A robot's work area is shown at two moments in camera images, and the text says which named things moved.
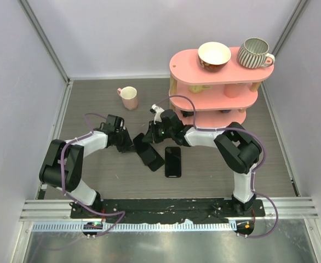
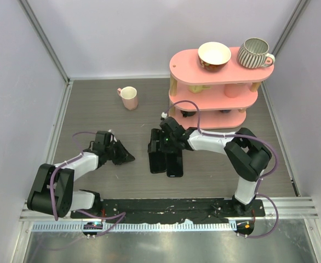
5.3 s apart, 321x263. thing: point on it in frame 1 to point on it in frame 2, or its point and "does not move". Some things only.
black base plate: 164,210 does not move
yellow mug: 197,89 does not move
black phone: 144,150 to 158,162
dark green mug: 187,114 does not move
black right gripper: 153,135 to 156,133
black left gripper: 129,146 to 124,155
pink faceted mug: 129,96 does not move
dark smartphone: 173,162 does not move
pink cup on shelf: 233,90 does not move
